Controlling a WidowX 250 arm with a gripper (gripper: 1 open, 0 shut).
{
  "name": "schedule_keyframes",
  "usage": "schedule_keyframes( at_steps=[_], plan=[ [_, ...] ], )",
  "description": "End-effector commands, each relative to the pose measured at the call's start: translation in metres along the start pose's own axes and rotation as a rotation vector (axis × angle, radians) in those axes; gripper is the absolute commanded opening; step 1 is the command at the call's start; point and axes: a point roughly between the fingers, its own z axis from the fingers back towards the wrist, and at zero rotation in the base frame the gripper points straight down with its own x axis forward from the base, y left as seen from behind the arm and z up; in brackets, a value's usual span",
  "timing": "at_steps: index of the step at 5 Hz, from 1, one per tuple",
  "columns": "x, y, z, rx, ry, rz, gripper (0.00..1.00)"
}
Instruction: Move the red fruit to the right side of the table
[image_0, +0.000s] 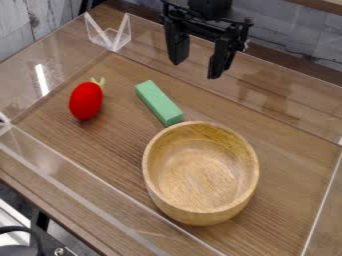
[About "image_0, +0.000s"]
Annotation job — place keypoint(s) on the clear acrylic corner bracket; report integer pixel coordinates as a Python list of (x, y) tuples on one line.
[(110, 38)]

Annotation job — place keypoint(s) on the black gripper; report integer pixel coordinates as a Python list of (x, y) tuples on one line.
[(209, 19)]

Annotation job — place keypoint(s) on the red felt strawberry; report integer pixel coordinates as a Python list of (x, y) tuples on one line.
[(86, 99)]

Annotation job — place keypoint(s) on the clear acrylic tray wall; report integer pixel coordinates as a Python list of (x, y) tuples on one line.
[(78, 168)]

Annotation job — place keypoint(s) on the green rectangular block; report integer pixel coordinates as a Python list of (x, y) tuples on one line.
[(160, 103)]

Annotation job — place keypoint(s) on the round wooden bowl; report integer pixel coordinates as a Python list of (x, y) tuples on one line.
[(201, 171)]

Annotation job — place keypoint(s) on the black metal table leg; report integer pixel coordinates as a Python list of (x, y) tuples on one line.
[(59, 242)]

